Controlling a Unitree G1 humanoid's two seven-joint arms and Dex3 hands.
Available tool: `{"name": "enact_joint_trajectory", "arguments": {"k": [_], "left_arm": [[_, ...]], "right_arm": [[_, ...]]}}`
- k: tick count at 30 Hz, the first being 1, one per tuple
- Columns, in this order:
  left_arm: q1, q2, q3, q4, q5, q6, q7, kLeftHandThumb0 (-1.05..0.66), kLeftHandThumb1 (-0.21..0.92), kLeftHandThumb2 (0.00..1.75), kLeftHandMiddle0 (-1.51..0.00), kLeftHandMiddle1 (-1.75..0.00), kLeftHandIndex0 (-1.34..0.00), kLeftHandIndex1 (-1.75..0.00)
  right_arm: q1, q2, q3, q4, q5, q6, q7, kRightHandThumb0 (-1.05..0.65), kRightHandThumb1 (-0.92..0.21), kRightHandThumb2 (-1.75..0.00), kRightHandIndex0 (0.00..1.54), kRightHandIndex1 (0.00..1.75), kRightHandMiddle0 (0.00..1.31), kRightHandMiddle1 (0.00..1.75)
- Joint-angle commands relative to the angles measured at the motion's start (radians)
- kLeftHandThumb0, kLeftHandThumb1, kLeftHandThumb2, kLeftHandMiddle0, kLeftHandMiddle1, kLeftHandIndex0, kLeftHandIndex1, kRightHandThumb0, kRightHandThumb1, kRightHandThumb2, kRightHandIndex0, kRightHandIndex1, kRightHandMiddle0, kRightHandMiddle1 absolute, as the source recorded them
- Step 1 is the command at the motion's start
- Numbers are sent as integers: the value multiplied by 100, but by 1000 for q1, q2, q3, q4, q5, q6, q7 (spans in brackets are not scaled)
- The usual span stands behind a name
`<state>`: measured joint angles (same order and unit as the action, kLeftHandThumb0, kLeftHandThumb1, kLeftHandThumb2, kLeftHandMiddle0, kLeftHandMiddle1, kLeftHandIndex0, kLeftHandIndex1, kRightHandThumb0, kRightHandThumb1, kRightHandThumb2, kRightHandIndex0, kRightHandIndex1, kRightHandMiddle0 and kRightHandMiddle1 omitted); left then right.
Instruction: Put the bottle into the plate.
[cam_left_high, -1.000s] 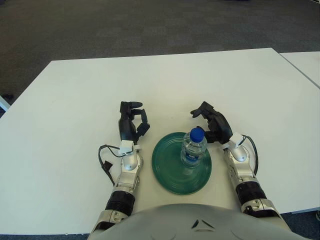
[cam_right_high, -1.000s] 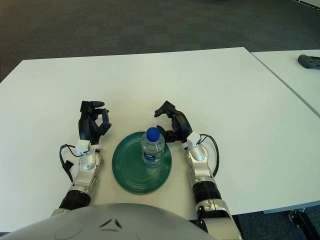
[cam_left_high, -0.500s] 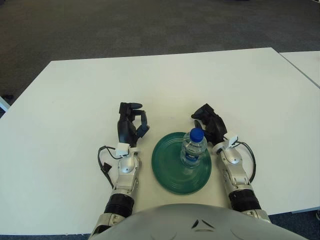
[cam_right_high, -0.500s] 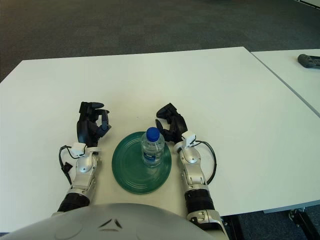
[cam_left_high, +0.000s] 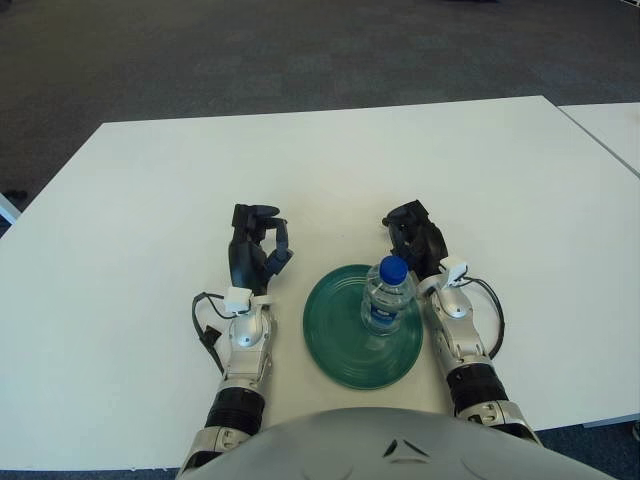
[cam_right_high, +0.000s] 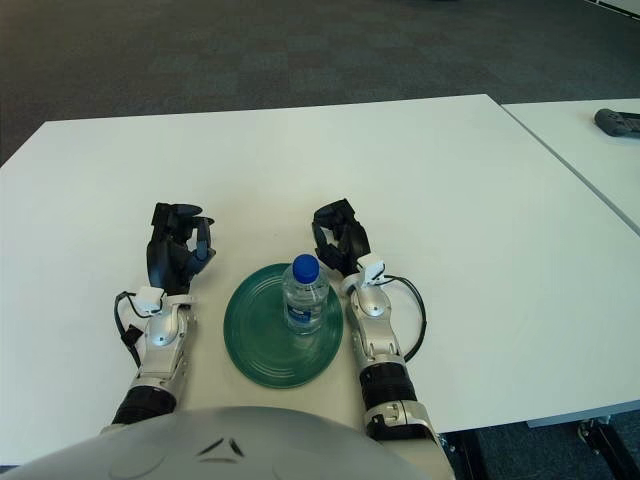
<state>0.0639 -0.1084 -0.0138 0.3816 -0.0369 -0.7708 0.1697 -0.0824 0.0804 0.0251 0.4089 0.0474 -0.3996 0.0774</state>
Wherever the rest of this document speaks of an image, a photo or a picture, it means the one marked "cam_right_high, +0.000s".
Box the clear bottle with blue cap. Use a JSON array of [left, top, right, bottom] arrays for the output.
[[282, 253, 330, 336]]

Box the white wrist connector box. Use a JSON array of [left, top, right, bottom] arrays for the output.
[[359, 253, 387, 287], [134, 287, 166, 317]]

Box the white right wrist connector box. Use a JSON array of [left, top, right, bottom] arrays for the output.
[[359, 253, 387, 287]]

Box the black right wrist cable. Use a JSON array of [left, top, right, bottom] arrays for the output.
[[382, 273, 428, 362]]

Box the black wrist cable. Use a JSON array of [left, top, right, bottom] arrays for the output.
[[382, 273, 428, 362], [113, 291, 151, 369]]

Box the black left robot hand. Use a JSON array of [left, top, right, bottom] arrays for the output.
[[145, 201, 219, 297]]

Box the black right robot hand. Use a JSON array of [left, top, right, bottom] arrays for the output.
[[311, 198, 372, 276]]

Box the grey fabric object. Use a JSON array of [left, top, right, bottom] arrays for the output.
[[593, 107, 640, 137]]

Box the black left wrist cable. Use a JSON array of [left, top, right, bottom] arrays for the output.
[[113, 291, 151, 369]]

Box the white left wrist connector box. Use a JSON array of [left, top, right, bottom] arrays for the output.
[[134, 287, 166, 317]]

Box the black table leg with caster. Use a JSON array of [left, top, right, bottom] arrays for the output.
[[577, 417, 640, 480]]

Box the green round plate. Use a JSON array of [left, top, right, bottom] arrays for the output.
[[223, 262, 345, 390]]

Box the grey robot torso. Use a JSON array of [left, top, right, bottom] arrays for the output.
[[0, 405, 436, 480]]

